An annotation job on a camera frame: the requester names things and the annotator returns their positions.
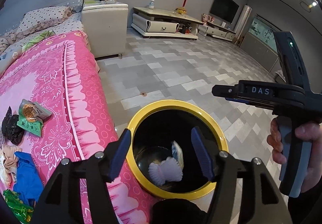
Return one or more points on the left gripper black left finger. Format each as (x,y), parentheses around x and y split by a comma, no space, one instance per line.
(62,198)

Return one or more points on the grey bed headboard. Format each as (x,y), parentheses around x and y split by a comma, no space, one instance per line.
(13,14)

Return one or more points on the white foam fruit net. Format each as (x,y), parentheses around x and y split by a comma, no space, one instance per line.
(168,170)

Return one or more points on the green snack wrapper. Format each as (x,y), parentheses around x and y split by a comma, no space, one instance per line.
(32,116)

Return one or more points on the white standing air conditioner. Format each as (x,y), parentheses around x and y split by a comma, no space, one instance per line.
(242,20)

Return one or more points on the pink floral bedspread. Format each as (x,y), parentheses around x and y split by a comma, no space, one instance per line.
(60,74)

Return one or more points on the wall mounted television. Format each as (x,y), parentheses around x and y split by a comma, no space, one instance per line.
(224,9)

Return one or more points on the yellow toy on cabinet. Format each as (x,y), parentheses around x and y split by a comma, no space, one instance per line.
(181,10)

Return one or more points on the blue crumpled cloth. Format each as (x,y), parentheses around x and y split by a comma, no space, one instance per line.
(29,185)

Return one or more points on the green shiny chip bag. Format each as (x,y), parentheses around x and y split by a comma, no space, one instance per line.
(22,211)

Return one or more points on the polka dot bed sheet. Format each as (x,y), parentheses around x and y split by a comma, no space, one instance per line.
(73,23)

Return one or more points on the beige crumpled cloth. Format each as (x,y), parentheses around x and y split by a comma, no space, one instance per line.
(9,164)

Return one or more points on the white low tv cabinet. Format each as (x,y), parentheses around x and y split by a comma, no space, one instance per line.
(164,23)

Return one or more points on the polka dot pillow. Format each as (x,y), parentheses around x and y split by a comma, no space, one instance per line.
(40,19)

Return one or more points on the large black plastic bag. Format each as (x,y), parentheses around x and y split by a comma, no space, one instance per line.
(10,129)

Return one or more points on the honeysuckle pomelo snack wrapper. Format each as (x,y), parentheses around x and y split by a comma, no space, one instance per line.
(177,153)

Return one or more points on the white bedside cabinet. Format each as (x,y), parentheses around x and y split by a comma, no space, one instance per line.
(106,26)

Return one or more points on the grey patterned quilt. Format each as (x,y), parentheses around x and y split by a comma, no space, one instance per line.
(13,52)

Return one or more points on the small white jar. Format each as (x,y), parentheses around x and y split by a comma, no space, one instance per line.
(151,4)

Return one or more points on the yellow rim trash bin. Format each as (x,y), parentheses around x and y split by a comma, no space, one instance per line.
(161,154)

